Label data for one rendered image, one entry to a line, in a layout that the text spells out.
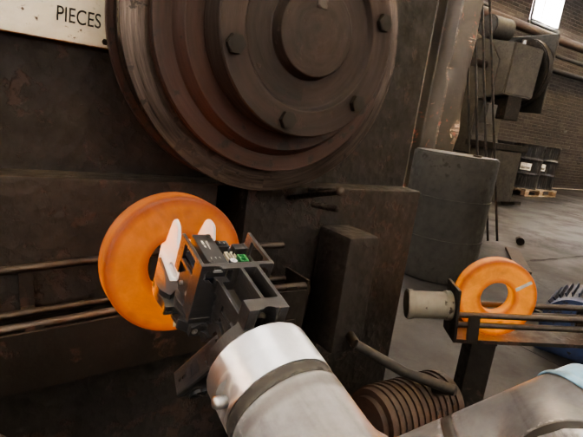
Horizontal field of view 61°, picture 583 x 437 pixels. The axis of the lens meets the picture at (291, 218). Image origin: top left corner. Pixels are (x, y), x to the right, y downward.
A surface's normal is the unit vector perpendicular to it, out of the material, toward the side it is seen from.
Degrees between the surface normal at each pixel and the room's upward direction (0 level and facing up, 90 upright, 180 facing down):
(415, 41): 90
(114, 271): 89
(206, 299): 106
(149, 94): 90
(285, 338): 16
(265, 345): 29
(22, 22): 90
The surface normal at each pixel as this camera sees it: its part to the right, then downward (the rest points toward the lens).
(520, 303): -0.01, 0.21
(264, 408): -0.44, -0.56
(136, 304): 0.53, 0.24
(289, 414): -0.22, -0.72
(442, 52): -0.83, 0.00
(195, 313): 0.48, 0.52
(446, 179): -0.43, 0.14
